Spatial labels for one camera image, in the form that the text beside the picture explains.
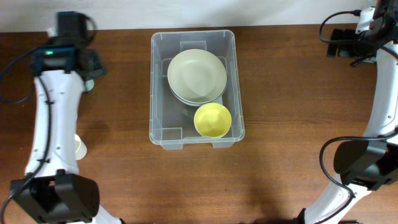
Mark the cream plastic cup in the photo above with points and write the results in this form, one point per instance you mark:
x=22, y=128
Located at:
x=80, y=148

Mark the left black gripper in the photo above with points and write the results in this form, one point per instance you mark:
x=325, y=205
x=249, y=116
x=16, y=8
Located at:
x=100, y=68

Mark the yellow small bowl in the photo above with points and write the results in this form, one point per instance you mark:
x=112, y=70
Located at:
x=212, y=120

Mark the clear plastic storage bin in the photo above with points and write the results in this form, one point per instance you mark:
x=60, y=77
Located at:
x=171, y=124

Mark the green plastic cup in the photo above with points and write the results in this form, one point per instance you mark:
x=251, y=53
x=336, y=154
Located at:
x=88, y=85

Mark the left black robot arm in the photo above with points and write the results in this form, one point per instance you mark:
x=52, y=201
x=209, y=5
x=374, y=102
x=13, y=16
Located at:
x=52, y=190

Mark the blue wide bowl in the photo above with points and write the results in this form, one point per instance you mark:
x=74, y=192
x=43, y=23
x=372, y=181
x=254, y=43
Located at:
x=213, y=99

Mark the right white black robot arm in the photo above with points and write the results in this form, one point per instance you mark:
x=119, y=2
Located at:
x=356, y=166

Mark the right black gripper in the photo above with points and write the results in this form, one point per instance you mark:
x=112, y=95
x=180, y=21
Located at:
x=346, y=35

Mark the cream wide bowl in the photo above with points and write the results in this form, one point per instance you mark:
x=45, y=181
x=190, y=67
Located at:
x=197, y=76
x=189, y=103

